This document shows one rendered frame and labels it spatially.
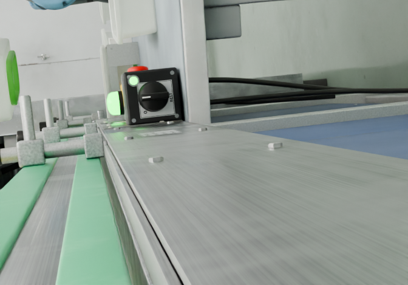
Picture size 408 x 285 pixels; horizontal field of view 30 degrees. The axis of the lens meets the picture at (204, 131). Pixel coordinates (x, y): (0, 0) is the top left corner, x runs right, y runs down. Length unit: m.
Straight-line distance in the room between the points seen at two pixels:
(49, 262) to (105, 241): 0.03
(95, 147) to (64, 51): 4.68
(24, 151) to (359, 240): 0.64
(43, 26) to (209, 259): 5.33
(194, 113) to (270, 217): 0.89
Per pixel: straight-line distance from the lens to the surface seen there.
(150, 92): 1.10
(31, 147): 0.80
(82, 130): 1.26
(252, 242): 0.19
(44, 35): 5.49
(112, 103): 1.42
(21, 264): 0.32
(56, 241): 0.36
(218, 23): 1.13
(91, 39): 5.48
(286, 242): 0.19
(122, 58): 1.91
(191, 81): 1.10
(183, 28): 1.08
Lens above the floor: 0.89
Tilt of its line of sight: 8 degrees down
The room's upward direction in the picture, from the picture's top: 97 degrees counter-clockwise
